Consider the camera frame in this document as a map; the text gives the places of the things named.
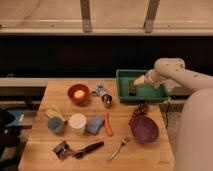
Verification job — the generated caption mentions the blue round cup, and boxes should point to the blue round cup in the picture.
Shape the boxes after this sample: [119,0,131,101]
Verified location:
[47,117,64,134]

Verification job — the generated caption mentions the blue grey small toy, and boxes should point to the blue grey small toy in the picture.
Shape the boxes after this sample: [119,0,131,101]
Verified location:
[92,85,106,97]

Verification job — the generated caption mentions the black blue object at left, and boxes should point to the black blue object at left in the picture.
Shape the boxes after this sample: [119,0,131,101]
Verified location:
[0,108,30,170]

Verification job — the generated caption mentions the purple bowl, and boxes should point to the purple bowl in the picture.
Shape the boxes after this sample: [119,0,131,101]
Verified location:
[129,115,159,144]

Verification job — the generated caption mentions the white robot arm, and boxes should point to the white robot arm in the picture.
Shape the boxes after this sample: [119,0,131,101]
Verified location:
[134,58,213,171]

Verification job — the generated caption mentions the white round container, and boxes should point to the white round container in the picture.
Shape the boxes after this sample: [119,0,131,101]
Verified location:
[69,113,87,134]

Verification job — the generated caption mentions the orange bowl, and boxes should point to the orange bowl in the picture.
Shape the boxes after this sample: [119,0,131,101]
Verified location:
[68,84,89,104]

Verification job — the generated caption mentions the yellow ball in bowl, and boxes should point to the yellow ball in bowl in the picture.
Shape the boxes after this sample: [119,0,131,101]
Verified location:
[74,90,85,99]

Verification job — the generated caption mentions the green plastic tray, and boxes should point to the green plastic tray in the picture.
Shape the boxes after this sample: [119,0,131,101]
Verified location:
[116,69,169,103]

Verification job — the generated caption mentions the metal fork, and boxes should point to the metal fork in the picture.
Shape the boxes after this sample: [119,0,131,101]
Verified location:
[107,137,129,162]

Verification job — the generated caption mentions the small metal cup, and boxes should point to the small metal cup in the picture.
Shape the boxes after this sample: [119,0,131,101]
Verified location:
[101,94,112,106]

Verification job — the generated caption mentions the yellow wooden brush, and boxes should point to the yellow wooden brush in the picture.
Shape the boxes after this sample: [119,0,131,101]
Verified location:
[46,105,67,123]

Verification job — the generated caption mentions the orange carrot toy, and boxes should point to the orange carrot toy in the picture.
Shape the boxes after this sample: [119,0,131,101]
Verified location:
[104,113,113,137]

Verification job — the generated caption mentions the pine cone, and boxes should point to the pine cone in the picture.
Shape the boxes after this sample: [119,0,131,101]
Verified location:
[132,103,149,117]

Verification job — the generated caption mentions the dark rectangular eraser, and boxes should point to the dark rectangular eraser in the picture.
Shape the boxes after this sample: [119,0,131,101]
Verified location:
[129,80,136,96]

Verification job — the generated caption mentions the metal binder clip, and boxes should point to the metal binder clip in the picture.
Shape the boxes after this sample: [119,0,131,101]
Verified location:
[53,141,71,160]

